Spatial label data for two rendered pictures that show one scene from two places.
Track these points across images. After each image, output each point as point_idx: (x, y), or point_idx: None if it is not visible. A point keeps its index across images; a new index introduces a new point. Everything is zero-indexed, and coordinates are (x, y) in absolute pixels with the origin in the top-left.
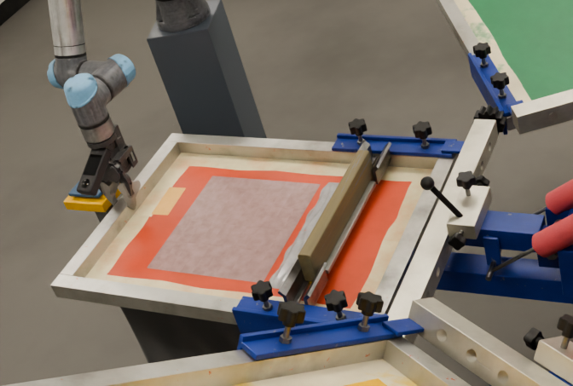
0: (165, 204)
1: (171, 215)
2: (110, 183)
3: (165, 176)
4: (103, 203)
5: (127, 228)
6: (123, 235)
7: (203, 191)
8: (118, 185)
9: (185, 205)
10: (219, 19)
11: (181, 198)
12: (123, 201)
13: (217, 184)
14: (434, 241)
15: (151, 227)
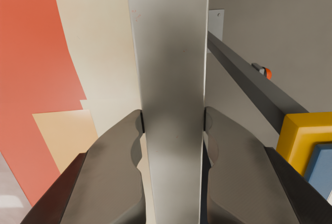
0: (77, 149)
1: (20, 115)
2: (214, 219)
3: (152, 217)
4: (296, 133)
5: (120, 29)
6: None
7: (20, 195)
8: (114, 219)
9: (17, 152)
10: None
11: (55, 171)
12: (176, 130)
13: (8, 213)
14: None
15: (33, 52)
